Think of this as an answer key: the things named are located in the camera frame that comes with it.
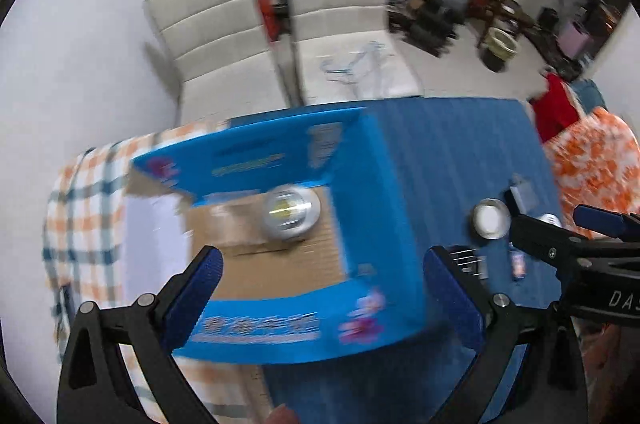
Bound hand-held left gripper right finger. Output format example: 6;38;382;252
422;245;588;424

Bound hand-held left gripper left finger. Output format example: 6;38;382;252
57;245;224;424

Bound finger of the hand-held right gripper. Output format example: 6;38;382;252
572;204;640;241
509;213;593;267

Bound dark grey small box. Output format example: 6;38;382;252
506;176;538;217

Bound small round metal tin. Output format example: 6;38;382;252
471;199;512;239

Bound silver and gold round tin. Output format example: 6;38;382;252
260;185;322;241

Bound blue cardboard box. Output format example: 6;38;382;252
131;111;436;365

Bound orange floral cloth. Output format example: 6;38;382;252
542;106;640;255

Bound white paper sheet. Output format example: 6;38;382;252
122;194;193;305

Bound blue striped cloth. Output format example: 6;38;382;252
227;98;566;424

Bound red cloth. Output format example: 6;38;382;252
530;74;581;142

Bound orange and teal checked cloth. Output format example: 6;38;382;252
42;121;281;424

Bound purple suitcase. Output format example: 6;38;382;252
557;18;593;59

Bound green and white bin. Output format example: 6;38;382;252
482;26;521;72

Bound white padded chair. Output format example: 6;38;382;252
277;0;423;107
144;0;291;125

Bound wire clothes hangers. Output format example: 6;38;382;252
317;41;396;97

